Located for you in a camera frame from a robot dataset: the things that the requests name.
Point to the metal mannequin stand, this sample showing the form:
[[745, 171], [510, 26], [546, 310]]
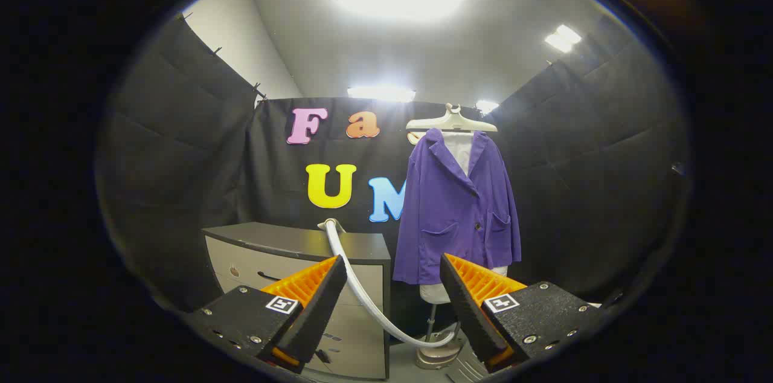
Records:
[[436, 356]]

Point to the small ceiling light panel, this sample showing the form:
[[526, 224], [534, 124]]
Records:
[[563, 38]]

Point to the white mannequin torso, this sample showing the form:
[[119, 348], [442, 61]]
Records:
[[462, 150]]

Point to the grey drawer cabinet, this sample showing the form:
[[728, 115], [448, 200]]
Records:
[[284, 244]]

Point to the black backdrop cloth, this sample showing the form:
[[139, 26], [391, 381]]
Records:
[[181, 159]]

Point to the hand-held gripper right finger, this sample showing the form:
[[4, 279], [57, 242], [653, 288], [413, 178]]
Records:
[[471, 316]]

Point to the white clothes hanger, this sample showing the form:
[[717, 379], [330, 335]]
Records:
[[450, 122]]

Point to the white garment steamer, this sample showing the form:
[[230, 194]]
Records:
[[336, 247]]

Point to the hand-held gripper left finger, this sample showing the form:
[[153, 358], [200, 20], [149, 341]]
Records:
[[314, 310]]

